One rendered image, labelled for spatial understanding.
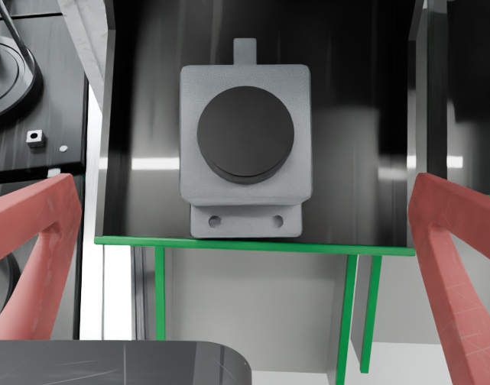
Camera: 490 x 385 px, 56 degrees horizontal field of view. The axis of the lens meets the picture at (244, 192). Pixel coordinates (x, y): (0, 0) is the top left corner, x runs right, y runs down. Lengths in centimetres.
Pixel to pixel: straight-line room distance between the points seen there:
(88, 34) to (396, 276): 28
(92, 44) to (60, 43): 39
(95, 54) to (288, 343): 25
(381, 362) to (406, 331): 14
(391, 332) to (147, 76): 29
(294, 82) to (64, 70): 48
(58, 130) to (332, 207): 40
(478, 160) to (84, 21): 20
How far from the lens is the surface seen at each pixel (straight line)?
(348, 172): 22
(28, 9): 72
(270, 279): 36
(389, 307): 40
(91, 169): 53
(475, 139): 25
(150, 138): 22
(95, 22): 25
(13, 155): 55
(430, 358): 57
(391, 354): 56
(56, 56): 64
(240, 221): 18
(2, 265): 47
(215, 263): 35
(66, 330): 45
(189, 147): 15
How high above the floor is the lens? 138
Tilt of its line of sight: 60 degrees down
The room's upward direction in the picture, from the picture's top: 2 degrees clockwise
